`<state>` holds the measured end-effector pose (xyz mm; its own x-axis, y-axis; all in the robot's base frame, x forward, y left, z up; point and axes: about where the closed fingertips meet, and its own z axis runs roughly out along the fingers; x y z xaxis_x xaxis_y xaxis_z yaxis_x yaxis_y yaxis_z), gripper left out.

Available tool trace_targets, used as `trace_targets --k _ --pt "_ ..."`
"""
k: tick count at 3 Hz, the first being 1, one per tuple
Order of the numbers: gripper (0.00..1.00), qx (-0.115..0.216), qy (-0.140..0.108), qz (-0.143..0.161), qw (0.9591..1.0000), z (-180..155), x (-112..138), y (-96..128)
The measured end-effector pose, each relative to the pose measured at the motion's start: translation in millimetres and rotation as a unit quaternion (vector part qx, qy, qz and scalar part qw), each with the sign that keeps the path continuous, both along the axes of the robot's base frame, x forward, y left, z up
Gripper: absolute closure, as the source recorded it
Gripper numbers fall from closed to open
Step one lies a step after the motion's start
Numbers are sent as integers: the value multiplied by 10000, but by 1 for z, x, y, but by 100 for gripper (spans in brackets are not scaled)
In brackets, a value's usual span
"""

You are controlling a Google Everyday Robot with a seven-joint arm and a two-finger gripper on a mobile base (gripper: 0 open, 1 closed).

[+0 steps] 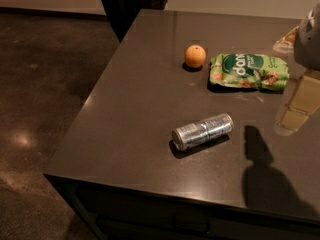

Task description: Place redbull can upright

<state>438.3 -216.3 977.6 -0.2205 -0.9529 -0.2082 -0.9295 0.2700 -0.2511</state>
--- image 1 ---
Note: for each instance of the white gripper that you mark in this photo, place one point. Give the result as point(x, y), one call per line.
point(308, 42)

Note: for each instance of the silver redbull can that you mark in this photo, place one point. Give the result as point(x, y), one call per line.
point(200, 132)

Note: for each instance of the green chip bag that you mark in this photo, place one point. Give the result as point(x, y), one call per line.
point(249, 71)

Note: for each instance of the orange fruit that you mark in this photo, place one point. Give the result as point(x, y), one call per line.
point(195, 56)

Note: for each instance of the person in dark clothes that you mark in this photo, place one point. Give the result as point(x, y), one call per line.
point(121, 13)

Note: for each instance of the dark cabinet drawer front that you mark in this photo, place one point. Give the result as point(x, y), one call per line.
point(118, 214)

